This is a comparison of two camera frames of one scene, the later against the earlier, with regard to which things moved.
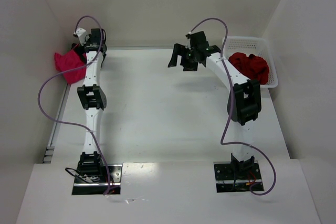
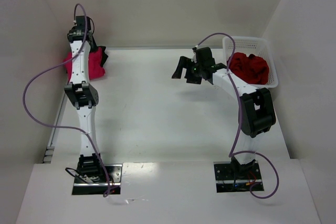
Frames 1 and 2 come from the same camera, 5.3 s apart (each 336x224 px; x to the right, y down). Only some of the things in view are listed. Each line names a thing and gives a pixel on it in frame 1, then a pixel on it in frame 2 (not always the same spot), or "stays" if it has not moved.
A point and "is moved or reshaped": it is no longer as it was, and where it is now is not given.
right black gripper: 182,54 -> 191,69
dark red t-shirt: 252,67 stays
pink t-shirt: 72,60 is moved or reshaped
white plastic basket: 257,46 stays
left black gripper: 79,51 -> 99,53
